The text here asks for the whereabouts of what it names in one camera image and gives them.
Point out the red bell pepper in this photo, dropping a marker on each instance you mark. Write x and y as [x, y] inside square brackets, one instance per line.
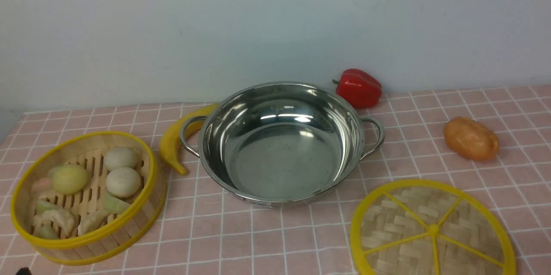
[359, 88]

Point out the beige dumpling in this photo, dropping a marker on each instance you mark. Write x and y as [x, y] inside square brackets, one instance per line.
[91, 222]
[61, 220]

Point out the white steamed bun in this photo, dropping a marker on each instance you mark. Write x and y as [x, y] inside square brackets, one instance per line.
[123, 182]
[120, 157]

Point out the pink dumpling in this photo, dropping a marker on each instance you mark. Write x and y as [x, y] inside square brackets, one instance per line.
[41, 185]

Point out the woven bamboo steamer lid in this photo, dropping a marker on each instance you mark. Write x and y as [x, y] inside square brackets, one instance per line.
[425, 227]

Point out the bamboo steamer basket yellow rim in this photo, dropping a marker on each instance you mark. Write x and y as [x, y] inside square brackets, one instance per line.
[116, 232]

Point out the orange potato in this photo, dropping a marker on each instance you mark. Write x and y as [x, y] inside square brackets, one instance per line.
[471, 139]

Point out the green leaf dumpling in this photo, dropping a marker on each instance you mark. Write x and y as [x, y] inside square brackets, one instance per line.
[114, 205]

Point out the yellow banana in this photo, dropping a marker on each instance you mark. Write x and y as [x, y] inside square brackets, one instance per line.
[170, 142]

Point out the yellow-green steamed bun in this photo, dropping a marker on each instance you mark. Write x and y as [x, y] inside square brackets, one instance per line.
[68, 179]

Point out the stainless steel pot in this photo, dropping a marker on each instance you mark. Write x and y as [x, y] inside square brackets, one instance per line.
[281, 142]

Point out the small green dumpling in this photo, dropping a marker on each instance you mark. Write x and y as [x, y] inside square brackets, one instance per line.
[46, 232]

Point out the pale green dumpling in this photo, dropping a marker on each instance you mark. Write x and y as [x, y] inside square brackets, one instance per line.
[43, 205]

